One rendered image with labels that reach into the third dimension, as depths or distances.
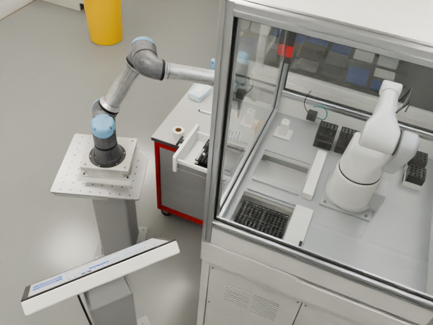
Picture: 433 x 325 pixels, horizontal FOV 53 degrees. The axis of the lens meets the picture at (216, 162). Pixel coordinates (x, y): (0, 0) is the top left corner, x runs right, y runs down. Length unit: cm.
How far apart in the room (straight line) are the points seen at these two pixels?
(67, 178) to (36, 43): 286
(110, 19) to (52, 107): 118
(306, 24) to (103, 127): 133
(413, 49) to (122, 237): 208
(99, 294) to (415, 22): 129
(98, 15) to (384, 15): 375
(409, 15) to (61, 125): 311
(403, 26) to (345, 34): 19
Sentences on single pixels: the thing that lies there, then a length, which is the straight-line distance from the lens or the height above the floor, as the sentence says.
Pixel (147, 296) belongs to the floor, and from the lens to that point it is 280.
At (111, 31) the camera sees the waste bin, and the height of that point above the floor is 16.
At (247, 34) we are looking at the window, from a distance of 119.
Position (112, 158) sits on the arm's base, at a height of 86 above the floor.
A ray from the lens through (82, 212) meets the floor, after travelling 321.
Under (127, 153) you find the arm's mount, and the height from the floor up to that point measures 83.
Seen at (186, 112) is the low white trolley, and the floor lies 76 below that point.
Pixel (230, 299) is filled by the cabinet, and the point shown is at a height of 54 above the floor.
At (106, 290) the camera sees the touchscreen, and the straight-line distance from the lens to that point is 164.
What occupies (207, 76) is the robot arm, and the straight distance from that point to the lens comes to 207.
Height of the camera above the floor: 247
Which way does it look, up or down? 45 degrees down
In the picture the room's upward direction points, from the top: 6 degrees clockwise
